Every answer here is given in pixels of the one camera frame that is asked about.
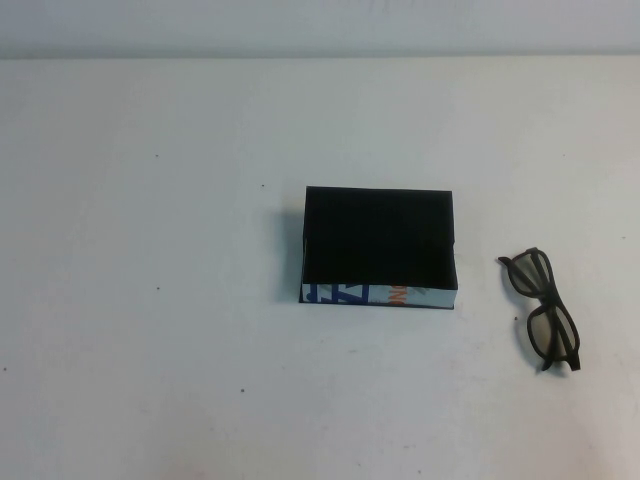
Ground black framed glasses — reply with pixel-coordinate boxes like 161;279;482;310
496;245;583;373

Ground black glasses case printed side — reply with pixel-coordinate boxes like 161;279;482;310
297;185;461;313

